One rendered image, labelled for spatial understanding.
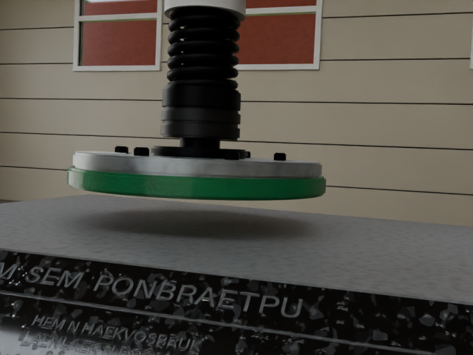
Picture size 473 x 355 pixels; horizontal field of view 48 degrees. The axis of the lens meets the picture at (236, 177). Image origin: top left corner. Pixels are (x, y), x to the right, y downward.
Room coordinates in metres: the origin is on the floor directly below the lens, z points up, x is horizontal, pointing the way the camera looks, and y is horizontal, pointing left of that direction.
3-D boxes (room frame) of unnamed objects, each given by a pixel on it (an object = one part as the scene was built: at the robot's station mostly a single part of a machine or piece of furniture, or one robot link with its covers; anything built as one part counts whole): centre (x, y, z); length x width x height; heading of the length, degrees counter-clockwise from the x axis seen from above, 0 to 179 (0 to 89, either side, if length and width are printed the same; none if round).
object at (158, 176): (0.47, 0.03, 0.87); 0.22 x 0.22 x 0.04
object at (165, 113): (0.47, 0.03, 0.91); 0.07 x 0.07 x 0.01
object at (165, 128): (0.47, 0.03, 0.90); 0.07 x 0.07 x 0.01
